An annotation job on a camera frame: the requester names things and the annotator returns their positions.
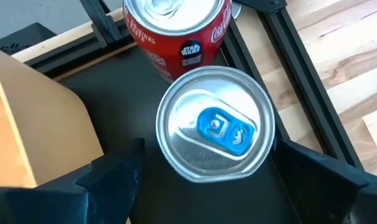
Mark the blue soda can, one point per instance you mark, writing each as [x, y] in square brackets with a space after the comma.
[191, 149]

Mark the long black box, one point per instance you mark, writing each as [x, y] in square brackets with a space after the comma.
[20, 40]

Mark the black aluminium table frame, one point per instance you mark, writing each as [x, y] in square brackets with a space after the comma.
[288, 81]

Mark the yellow plastic bin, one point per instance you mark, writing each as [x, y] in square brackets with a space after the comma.
[36, 124]

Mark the red cola can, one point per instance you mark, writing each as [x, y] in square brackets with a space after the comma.
[176, 46]

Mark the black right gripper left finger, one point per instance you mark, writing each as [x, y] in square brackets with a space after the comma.
[67, 202]

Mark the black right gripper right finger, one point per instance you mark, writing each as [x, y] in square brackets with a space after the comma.
[331, 193]

